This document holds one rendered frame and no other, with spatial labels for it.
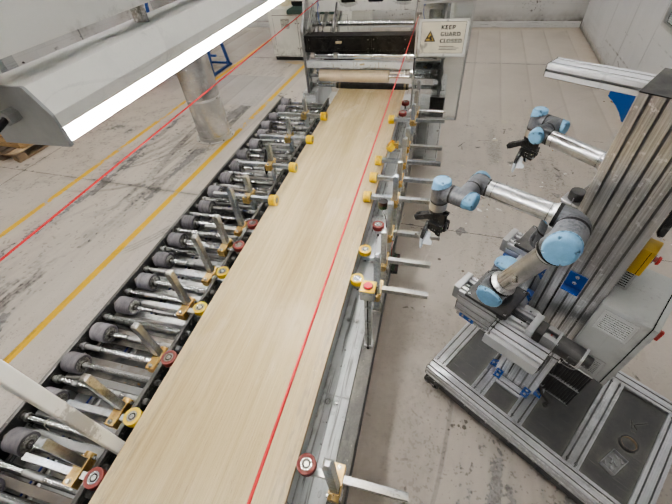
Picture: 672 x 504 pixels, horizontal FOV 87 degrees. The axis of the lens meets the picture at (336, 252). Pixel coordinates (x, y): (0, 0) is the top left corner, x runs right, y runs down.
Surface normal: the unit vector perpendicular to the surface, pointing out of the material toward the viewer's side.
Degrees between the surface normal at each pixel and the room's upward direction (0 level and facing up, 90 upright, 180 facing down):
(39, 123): 90
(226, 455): 0
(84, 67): 61
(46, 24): 90
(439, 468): 0
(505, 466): 0
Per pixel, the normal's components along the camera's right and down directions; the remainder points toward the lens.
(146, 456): -0.07, -0.70
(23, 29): 0.97, 0.13
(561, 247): -0.61, 0.50
